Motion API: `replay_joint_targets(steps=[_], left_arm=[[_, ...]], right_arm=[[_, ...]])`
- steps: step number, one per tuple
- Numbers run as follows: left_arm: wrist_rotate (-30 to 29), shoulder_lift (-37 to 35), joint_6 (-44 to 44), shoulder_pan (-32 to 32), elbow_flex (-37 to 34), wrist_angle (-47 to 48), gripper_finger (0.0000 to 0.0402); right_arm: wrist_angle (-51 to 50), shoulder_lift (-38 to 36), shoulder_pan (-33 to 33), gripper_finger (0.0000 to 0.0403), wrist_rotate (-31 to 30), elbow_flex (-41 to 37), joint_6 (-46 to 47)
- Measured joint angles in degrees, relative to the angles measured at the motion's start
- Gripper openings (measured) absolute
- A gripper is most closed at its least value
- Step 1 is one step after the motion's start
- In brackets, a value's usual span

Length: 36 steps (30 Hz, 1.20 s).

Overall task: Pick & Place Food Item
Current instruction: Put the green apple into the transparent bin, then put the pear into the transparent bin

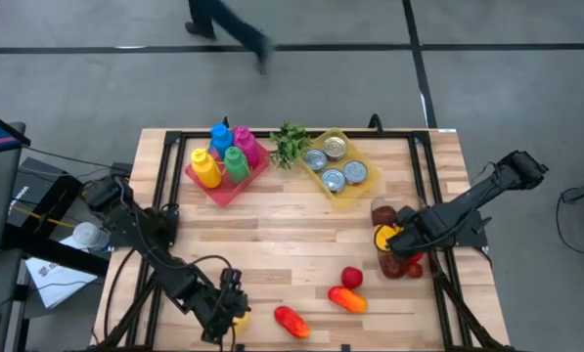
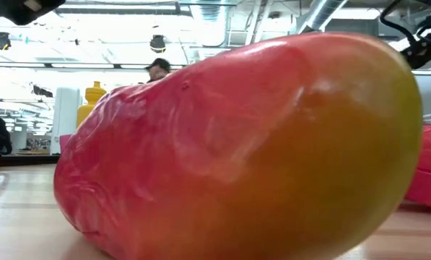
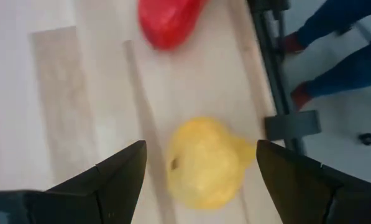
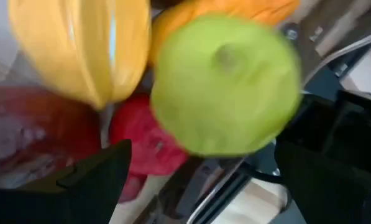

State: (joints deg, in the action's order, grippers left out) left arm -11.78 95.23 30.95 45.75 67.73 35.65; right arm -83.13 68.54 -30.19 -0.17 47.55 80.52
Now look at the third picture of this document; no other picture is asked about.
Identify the red yellow mango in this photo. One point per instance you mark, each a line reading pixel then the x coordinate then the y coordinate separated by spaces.
pixel 169 21

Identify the person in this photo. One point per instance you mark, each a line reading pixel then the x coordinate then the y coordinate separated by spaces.
pixel 343 73

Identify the black frame clamp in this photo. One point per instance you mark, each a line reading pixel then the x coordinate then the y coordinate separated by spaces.
pixel 292 124

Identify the small black round object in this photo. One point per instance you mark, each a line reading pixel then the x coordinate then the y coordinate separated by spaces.
pixel 367 139

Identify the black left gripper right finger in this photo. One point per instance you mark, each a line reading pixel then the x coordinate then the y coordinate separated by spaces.
pixel 312 193

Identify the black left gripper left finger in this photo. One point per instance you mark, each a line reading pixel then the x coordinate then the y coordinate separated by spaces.
pixel 79 199

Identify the yellow pear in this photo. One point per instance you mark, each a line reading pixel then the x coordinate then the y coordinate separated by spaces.
pixel 204 165

